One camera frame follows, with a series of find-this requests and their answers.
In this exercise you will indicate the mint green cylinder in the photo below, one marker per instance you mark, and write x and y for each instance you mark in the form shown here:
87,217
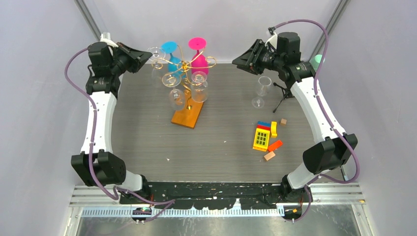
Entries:
316,61

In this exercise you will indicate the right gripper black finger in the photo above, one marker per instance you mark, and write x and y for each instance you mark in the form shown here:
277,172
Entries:
252,68
248,57

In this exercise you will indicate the gold wire wine glass rack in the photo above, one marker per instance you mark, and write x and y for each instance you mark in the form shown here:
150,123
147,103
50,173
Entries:
189,115

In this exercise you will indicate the red toy brick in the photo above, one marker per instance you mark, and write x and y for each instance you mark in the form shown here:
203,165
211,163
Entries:
263,127

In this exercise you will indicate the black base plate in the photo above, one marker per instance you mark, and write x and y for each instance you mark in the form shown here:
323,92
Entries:
215,195

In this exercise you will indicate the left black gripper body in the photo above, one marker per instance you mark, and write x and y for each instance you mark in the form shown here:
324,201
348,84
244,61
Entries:
122,61

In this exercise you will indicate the blue toy brick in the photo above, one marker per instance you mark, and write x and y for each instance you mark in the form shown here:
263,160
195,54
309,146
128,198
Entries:
264,124

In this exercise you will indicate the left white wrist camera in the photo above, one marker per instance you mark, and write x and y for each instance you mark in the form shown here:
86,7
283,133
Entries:
106,37

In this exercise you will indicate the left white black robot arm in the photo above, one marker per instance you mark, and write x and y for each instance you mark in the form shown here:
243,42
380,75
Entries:
97,164

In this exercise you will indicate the blue wine glass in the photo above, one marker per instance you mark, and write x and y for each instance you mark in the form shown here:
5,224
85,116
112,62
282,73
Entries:
169,48

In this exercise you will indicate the clear stemless wine glass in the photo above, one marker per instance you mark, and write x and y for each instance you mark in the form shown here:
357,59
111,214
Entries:
199,87

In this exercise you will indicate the small brown wooden cube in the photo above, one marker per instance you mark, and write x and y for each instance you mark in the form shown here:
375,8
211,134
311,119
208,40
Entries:
283,122

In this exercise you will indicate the black mini tripod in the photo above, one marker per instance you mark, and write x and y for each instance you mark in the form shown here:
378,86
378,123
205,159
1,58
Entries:
286,94

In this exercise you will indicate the clear wine glass front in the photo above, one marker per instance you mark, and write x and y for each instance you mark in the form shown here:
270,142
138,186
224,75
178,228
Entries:
177,99

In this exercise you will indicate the yellow toy block window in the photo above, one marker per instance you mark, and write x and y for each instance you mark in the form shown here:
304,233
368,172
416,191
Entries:
261,139

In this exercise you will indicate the pink wine glass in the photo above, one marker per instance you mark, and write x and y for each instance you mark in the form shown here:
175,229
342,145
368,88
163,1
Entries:
198,62

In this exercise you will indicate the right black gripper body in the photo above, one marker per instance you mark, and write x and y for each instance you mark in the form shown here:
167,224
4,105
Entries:
266,60

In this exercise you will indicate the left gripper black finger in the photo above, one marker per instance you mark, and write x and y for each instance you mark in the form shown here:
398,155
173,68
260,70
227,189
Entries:
133,53
136,64

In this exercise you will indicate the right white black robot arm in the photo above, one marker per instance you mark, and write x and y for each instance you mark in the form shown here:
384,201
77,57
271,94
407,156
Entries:
332,145

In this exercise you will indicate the orange toy block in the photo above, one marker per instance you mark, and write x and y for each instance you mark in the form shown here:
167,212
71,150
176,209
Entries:
275,145

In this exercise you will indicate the clear tall wine glass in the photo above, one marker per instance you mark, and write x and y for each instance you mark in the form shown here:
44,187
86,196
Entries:
156,59

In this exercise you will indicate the yellow toy brick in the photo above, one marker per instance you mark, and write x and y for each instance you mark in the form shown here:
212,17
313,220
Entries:
273,129

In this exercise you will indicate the tan wooden block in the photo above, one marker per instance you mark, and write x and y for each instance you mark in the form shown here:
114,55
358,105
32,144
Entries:
269,156

